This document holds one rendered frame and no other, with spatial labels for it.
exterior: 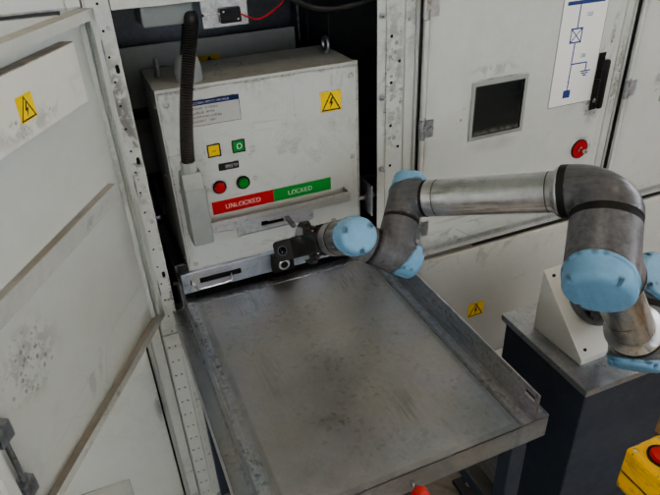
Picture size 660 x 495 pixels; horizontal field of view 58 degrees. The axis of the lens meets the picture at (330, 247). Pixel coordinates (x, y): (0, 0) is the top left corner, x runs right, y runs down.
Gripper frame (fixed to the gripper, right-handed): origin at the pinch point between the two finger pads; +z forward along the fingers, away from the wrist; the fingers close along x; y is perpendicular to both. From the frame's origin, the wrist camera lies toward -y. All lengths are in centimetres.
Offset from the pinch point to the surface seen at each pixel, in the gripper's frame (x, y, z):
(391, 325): -24.4, 15.7, -7.8
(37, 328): -2, -56, -25
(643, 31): 35, 110, -11
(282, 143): 24.8, 2.9, 2.9
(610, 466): -78, 67, -11
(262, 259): -2.5, -5.8, 17.3
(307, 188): 13.2, 8.8, 9.5
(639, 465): -49, 33, -59
